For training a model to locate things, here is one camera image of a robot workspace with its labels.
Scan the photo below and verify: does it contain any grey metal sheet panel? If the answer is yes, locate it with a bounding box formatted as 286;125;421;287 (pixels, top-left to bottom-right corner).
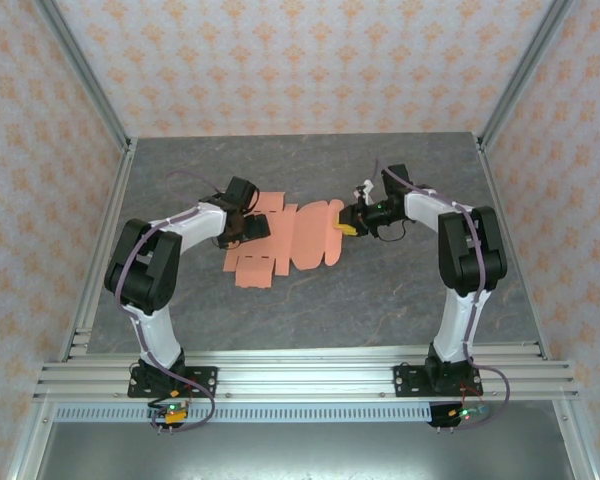
34;421;575;480

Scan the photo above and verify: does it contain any aluminium frame post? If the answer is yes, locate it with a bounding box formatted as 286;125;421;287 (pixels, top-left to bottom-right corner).
478;0;577;147
32;0;134;152

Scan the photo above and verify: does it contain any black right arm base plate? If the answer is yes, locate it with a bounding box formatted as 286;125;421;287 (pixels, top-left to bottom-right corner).
393;364;484;399

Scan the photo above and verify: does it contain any aluminium lower frame rail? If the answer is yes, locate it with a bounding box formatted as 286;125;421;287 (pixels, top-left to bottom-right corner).
551;399;599;480
4;399;57;480

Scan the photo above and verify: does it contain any yellow connector circuit board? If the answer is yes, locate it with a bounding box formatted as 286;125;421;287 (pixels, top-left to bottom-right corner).
152;399;189;427

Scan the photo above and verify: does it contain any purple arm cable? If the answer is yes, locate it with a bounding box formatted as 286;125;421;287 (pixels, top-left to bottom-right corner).
374;157;511;431
112;169;217;434

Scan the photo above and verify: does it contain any green lit connector circuit board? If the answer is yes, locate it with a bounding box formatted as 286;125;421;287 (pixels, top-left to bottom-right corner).
444;402;489;424

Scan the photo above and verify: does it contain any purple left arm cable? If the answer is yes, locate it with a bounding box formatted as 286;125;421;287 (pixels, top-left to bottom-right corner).
112;169;217;434

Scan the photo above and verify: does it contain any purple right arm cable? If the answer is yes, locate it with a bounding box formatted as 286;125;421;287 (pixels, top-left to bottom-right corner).
374;157;511;431

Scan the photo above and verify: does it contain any aluminium cross rail frame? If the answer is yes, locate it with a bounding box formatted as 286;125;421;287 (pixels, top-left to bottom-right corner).
32;341;581;403

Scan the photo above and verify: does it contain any orange paper box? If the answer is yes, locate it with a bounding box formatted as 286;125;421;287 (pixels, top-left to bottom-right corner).
221;189;345;290

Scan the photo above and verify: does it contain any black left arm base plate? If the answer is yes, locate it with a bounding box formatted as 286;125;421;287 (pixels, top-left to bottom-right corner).
127;366;219;399

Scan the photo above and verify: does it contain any aluminium table side rail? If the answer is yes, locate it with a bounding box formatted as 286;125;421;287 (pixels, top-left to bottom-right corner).
473;135;552;362
57;138;139;362

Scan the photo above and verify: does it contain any grey slotted cable duct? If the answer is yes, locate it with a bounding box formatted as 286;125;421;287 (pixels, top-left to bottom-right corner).
54;402;491;424

